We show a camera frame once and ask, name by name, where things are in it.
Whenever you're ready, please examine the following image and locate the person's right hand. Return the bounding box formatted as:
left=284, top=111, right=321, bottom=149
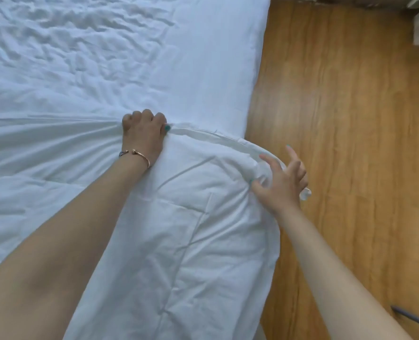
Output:
left=249, top=145, right=309, bottom=213

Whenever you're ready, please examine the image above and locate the person's left forearm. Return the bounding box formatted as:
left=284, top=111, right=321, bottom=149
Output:
left=0, top=152, right=150, bottom=340

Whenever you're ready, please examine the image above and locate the person's right forearm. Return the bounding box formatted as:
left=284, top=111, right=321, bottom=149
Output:
left=274, top=204, right=414, bottom=340

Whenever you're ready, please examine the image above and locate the white duvet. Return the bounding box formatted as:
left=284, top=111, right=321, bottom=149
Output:
left=0, top=117, right=313, bottom=340

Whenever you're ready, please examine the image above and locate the bed with white sheet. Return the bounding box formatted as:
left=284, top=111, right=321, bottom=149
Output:
left=0, top=0, right=271, bottom=139

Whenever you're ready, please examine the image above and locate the gold bangle bracelet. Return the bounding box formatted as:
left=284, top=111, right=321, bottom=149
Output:
left=119, top=149, right=151, bottom=170

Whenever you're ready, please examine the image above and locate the dark grey rod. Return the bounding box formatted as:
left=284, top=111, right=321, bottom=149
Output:
left=391, top=305, right=419, bottom=332

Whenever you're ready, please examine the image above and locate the person's left hand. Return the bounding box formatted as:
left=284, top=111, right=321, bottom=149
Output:
left=122, top=109, right=171, bottom=169

